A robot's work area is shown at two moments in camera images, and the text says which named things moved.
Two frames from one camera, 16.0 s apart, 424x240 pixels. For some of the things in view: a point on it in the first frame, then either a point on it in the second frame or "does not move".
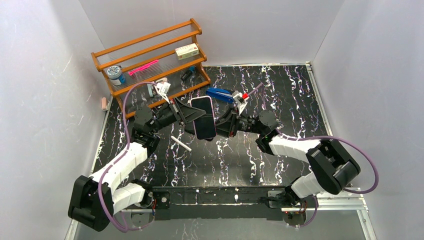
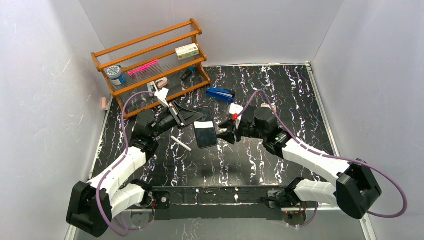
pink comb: [131, 72] does not move
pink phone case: [205, 126] to [267, 105]
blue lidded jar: [114, 73] does not move
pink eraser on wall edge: [104, 102] does not move
